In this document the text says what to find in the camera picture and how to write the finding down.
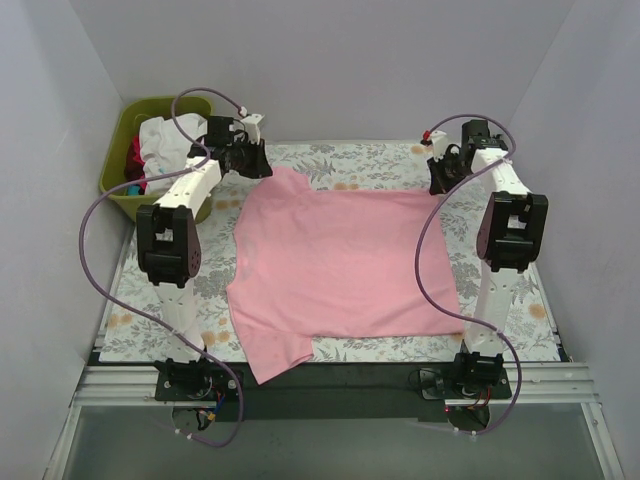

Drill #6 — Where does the pink t-shirt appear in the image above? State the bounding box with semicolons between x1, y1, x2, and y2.
227;167;464;383

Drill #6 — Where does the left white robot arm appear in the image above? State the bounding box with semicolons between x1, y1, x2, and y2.
136;112;273;363

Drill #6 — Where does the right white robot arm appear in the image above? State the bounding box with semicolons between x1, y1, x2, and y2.
421;115;549;398

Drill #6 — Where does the white t-shirt in bin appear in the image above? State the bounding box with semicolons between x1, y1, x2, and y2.
139;113;207;195

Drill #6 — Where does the dark red garment in bin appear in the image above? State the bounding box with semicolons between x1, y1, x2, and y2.
124;136;146;195

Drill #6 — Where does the turquoise garment in bin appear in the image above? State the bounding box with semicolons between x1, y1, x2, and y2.
127;184;144;196

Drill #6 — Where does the olive green plastic bin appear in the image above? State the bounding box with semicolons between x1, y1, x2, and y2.
99;96;214;224

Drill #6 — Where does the floral patterned table mat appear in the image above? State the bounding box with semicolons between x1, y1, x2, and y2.
96;143;566;363

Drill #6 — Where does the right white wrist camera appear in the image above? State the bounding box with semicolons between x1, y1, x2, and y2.
421;130;450;160

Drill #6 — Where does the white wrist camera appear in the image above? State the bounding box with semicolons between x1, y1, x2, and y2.
421;130;450;160
238;106;265;145

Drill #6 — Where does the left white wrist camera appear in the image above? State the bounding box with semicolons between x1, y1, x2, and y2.
238;106;265;145

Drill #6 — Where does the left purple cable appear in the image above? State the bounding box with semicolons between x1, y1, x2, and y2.
78;87;248;447

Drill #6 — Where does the aluminium frame rail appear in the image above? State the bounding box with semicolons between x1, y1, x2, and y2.
72;364;166;407

